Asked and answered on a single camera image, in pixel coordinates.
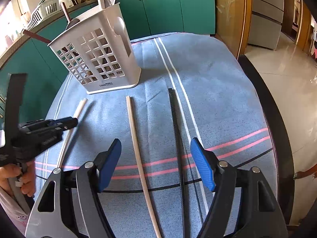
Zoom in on black chopstick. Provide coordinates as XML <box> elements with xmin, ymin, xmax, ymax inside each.
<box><xmin>168</xmin><ymin>88</ymin><xmax>187</xmax><ymax>237</ymax></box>

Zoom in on dark red chopstick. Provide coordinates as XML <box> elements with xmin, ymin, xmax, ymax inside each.
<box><xmin>23</xmin><ymin>30</ymin><xmax>51</xmax><ymax>44</ymax></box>

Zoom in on metal spoon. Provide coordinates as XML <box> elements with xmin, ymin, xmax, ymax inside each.
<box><xmin>66</xmin><ymin>18</ymin><xmax>80</xmax><ymax>29</ymax></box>

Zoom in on green kitchen cabinets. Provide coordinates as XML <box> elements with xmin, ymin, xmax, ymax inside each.
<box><xmin>1</xmin><ymin>0</ymin><xmax>217</xmax><ymax>121</ymax></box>

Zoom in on person's left hand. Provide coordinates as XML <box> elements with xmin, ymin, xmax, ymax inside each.
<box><xmin>1</xmin><ymin>161</ymin><xmax>36</xmax><ymax>197</ymax></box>

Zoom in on wooden chair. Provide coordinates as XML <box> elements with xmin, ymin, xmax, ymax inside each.
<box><xmin>293</xmin><ymin>164</ymin><xmax>317</xmax><ymax>180</ymax></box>

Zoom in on white plastic utensil basket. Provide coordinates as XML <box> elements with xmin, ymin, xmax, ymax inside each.
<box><xmin>48</xmin><ymin>4</ymin><xmax>141</xmax><ymax>95</ymax></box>

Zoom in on blue striped table cloth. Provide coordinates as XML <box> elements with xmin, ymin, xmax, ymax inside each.
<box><xmin>45</xmin><ymin>33</ymin><xmax>277</xmax><ymax>237</ymax></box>

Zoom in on white dish rack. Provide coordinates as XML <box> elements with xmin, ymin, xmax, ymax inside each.
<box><xmin>25</xmin><ymin>0</ymin><xmax>62</xmax><ymax>31</ymax></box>

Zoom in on wooden glass door cabinet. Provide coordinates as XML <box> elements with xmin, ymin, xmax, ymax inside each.
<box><xmin>215</xmin><ymin>0</ymin><xmax>253</xmax><ymax>58</ymax></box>

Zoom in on grey drawer unit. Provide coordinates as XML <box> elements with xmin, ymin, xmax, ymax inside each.
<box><xmin>248</xmin><ymin>0</ymin><xmax>284</xmax><ymax>50</ymax></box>

